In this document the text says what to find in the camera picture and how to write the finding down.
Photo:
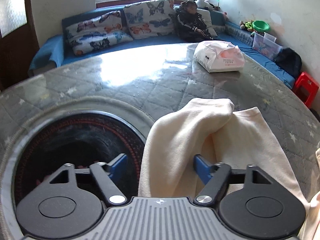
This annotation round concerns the black round induction cooktop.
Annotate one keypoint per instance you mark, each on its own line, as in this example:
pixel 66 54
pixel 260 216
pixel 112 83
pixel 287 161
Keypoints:
pixel 81 139

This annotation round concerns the dark wooden door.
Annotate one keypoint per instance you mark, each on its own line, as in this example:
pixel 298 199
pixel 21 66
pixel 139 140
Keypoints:
pixel 19 43

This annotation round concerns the clear plastic storage box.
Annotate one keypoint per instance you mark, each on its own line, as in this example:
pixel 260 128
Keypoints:
pixel 266 47

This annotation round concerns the seated child dark clothes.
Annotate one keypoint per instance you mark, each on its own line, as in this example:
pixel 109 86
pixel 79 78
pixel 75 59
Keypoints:
pixel 189 23

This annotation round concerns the white pillow on sofa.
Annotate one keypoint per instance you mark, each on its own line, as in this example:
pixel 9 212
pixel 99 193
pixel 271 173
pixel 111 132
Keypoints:
pixel 205 14

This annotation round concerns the butterfly cushion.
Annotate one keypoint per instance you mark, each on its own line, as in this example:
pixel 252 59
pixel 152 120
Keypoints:
pixel 150 18
pixel 97 33

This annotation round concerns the cream knit garment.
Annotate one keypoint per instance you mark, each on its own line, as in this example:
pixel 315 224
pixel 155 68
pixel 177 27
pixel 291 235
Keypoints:
pixel 214 130

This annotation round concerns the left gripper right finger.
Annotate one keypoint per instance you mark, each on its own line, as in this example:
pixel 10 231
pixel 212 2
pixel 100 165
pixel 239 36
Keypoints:
pixel 215 180

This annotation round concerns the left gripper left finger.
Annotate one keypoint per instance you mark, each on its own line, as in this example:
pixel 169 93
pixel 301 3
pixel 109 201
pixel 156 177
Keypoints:
pixel 106 175

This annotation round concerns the white plush toy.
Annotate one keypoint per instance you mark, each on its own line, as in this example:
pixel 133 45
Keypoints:
pixel 204 4

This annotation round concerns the blue corner sofa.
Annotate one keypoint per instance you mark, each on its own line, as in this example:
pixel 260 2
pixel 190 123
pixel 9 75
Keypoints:
pixel 57 52

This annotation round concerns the green plastic bowl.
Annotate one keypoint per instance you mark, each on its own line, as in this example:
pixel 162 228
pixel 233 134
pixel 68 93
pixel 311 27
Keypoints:
pixel 260 26

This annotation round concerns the red plastic stool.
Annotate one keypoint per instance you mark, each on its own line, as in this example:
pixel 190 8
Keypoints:
pixel 306 88

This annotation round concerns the butterfly cushion left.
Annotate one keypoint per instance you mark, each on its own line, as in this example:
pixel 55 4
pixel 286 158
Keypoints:
pixel 97 33

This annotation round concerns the butterfly cushion right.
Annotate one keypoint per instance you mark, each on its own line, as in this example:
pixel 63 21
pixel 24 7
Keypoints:
pixel 150 18

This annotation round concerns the black backpack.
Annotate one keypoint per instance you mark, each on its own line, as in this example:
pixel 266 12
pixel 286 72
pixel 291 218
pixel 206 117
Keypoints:
pixel 289 61

